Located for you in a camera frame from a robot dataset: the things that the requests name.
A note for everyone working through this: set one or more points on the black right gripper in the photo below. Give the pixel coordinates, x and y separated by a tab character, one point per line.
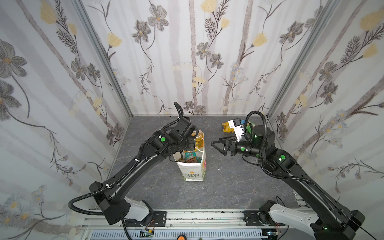
229	147

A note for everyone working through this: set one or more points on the teal snack packet in bag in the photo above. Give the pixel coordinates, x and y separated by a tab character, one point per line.
190	155

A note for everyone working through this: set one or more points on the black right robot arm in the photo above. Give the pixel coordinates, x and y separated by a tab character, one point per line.
330	220

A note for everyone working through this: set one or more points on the aluminium corner post right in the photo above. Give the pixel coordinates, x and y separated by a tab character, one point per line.
315	34

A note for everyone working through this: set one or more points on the aluminium corner post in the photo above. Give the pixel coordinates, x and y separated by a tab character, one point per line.
315	34
101	53

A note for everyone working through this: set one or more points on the green snack packet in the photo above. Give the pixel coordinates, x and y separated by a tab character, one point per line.
249	127

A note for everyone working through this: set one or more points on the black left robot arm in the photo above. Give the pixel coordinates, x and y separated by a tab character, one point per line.
111	195

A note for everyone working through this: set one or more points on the large yellow snack bag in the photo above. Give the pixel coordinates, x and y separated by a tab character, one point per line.
199	143

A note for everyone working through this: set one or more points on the white floral paper bag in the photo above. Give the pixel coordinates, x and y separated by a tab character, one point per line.
193	172

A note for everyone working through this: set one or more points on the aluminium corner post left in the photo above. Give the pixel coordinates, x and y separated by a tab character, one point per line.
101	53

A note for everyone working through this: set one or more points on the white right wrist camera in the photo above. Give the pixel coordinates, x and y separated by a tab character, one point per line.
238	126

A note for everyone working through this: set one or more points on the orange red snack packet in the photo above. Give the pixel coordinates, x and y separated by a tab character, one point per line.
188	161

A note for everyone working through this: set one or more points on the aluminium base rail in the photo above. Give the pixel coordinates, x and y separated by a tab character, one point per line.
206	225

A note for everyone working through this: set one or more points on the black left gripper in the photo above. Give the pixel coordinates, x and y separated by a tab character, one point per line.
190	143

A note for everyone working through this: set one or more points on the small yellow snack packet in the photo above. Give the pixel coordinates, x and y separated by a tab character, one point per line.
227	128

